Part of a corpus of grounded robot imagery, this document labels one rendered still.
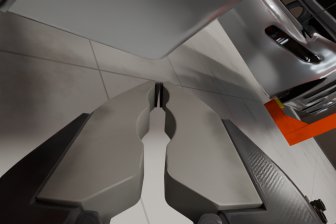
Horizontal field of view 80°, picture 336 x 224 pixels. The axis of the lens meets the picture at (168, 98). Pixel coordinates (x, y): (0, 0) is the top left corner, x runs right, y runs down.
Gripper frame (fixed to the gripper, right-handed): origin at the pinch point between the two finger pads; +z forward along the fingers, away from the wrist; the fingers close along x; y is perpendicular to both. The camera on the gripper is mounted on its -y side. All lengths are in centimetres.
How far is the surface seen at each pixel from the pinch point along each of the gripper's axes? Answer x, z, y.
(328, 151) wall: 938, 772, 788
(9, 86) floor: -79, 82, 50
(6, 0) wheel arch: -28.5, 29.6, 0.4
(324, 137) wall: 926, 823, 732
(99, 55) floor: -54, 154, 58
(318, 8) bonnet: 194, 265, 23
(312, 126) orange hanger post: 202, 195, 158
